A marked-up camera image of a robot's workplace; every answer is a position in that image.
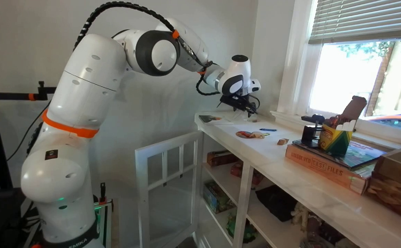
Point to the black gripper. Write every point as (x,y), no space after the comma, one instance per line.
(238,100)

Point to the clear plastic zip bag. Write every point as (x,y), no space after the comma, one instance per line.
(249,119)

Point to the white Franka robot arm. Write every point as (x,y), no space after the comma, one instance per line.
(90,78)

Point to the round colourful puzzle disc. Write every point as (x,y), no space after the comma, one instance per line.
(247,136)

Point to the blue crayon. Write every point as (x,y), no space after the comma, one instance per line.
(268,130)

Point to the light wooden block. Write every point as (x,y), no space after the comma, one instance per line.
(261,136)

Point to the brown zigzag wooden piece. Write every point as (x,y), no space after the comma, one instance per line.
(283,141)

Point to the brown printed box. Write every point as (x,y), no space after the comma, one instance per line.
(222,159)

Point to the red flat book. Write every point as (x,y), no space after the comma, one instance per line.
(255,174)

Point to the white shelf cabinet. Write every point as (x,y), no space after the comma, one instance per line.
(243,202)

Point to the green printed box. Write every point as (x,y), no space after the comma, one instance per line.
(217,198)

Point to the black fabric bag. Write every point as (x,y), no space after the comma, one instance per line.
(276,202)

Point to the large orange hardcover book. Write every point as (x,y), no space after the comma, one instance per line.
(324,173)

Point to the glass window pane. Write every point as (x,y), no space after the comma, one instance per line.
(346,78)

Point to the dark flat book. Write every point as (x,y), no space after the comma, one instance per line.
(360,154)

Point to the green packet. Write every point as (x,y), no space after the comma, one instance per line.
(249,232)

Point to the white paned cabinet door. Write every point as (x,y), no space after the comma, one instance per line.
(141,198)

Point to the wide white window blind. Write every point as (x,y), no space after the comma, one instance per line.
(366,19)

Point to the wooden crate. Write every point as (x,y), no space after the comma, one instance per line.
(395,184)

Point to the red black hand tool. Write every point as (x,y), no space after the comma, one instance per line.
(103,194)

